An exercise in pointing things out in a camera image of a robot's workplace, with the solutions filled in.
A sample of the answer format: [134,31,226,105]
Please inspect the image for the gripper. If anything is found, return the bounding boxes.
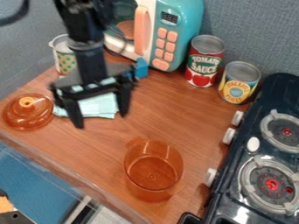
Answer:
[46,39,150,130]

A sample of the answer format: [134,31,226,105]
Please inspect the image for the orange pot lid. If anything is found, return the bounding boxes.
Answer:
[2,93,55,131]

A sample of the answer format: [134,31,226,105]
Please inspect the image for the orange pot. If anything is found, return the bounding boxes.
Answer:
[122,136,186,203]

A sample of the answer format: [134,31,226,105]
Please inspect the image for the light blue cloth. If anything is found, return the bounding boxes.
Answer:
[52,92,122,120]

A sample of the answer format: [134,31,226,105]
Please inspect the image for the white green dotted can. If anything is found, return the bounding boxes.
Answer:
[47,33,79,75]

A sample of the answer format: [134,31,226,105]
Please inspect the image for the toy microwave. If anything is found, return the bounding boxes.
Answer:
[101,0,206,73]

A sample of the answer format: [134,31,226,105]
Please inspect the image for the red tomato sauce can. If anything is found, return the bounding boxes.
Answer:
[183,34,227,88]

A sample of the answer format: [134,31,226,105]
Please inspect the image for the yellow pineapple can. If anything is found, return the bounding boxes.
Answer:
[217,60,263,105]

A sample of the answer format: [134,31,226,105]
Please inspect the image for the toy stove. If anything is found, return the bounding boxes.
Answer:
[176,72,299,224]

